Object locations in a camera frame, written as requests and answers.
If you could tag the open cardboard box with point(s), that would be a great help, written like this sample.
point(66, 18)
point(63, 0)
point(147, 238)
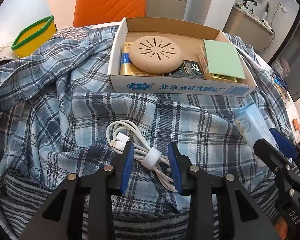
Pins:
point(190, 38)

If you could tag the light green notepad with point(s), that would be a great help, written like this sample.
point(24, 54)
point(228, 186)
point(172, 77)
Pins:
point(222, 59)

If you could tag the beige bathroom vanity cabinet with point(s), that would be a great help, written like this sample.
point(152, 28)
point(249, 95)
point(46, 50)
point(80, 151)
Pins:
point(248, 28)

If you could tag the orange chair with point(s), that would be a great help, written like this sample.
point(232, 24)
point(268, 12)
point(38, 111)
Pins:
point(91, 12)

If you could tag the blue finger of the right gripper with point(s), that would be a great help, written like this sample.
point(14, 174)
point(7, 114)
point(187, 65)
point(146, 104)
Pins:
point(287, 148)
point(272, 158)

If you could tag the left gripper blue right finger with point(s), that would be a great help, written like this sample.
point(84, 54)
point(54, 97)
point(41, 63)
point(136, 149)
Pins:
point(179, 165)

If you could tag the small orange box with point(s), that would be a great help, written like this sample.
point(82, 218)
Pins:
point(296, 124)

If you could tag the white hair dryer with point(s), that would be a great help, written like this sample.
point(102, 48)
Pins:
point(265, 23)

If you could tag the gold blue pack on table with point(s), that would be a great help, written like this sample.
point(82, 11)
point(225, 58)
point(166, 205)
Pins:
point(283, 93)

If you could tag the round beige air freshener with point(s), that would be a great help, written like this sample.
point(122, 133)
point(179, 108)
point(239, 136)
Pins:
point(155, 54)

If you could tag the blue plaid shirt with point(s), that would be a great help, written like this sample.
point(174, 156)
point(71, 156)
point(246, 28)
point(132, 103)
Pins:
point(56, 105)

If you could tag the beige cloth pile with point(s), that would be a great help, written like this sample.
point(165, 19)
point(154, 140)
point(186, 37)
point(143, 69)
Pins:
point(6, 52)

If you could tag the grey striped towel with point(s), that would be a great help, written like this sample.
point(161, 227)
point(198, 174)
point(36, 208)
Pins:
point(145, 211)

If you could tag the light blue tissue pack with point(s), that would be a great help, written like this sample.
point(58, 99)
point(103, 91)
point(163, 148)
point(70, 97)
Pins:
point(252, 126)

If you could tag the black cigarette pack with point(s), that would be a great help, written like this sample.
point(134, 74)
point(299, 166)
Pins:
point(188, 69)

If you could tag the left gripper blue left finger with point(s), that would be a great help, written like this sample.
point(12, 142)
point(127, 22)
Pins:
point(122, 164)

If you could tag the dark blue box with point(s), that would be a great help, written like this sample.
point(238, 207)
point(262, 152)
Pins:
point(279, 81)

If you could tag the yellow bin green rim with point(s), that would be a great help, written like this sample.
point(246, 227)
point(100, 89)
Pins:
point(33, 36)

